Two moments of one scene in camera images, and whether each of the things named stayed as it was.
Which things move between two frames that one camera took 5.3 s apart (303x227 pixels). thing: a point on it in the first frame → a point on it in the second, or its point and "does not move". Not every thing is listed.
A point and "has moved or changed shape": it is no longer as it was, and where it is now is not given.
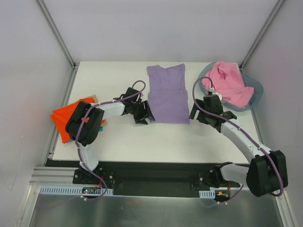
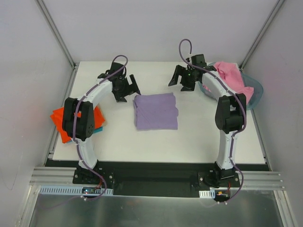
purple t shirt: x=168 y=98 has moved or changed shape
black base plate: x=150 y=179 does not move
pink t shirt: x=227 y=81 does not move
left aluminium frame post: x=57 y=33 does not move
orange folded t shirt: x=61 y=116 does not move
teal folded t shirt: x=101 y=129 does not move
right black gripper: x=200 y=114 → x=183 y=77
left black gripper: x=143 y=111 → x=126 y=89
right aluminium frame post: x=244 y=62 does not move
